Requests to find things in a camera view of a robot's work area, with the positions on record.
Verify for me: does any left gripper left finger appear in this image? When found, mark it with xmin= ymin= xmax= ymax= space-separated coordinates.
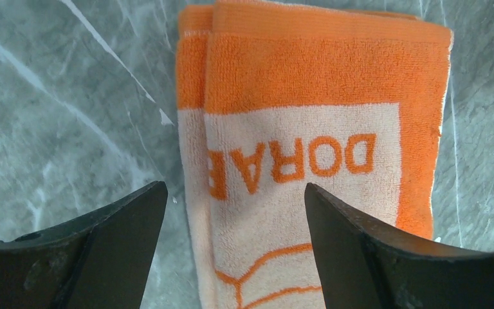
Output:
xmin=0 ymin=182 xmax=168 ymax=308

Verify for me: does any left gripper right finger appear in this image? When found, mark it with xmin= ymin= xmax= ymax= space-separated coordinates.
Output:
xmin=304 ymin=183 xmax=494 ymax=309

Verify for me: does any orange white towel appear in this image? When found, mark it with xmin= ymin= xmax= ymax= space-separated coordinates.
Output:
xmin=176 ymin=1 xmax=453 ymax=308

